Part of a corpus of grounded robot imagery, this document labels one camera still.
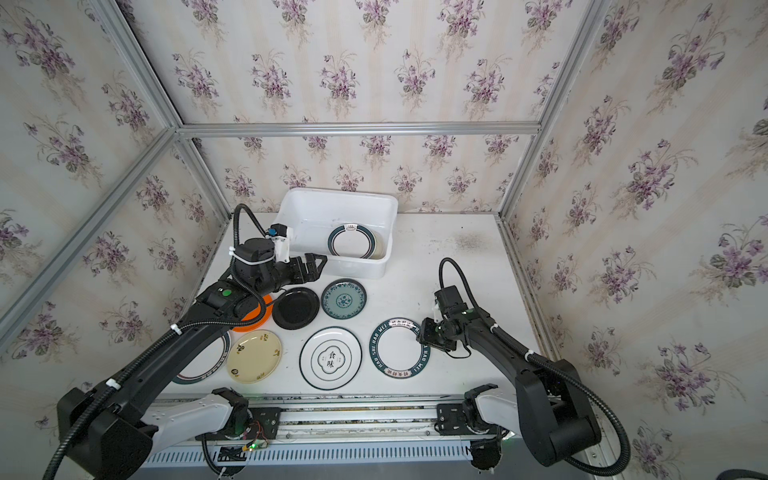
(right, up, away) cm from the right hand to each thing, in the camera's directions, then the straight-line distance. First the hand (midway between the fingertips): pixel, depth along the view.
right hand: (430, 337), depth 86 cm
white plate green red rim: (-26, +29, +23) cm, 45 cm away
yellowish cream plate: (-51, -4, -3) cm, 51 cm away
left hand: (-32, +24, -9) cm, 41 cm away
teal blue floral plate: (-27, +9, +10) cm, 30 cm away
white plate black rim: (-29, -5, -2) cm, 29 cm away
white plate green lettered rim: (-10, -3, -1) cm, 11 cm away
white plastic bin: (-41, +39, +25) cm, 62 cm away
